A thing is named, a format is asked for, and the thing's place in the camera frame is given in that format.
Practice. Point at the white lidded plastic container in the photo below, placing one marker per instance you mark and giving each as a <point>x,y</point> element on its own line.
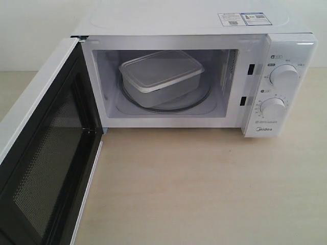
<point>160,77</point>

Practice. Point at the white Midea microwave oven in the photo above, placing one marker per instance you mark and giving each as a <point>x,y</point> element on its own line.
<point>238,61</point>

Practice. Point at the glass turntable plate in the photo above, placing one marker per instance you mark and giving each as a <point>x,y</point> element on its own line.
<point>180,104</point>

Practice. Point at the lower white timer knob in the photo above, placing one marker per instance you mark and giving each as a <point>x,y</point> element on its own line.
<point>273,108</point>

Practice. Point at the white warning label sticker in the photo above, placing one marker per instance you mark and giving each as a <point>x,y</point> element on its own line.
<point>244,19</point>

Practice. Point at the upper white power knob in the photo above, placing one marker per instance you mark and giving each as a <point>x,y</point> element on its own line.
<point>284,76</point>

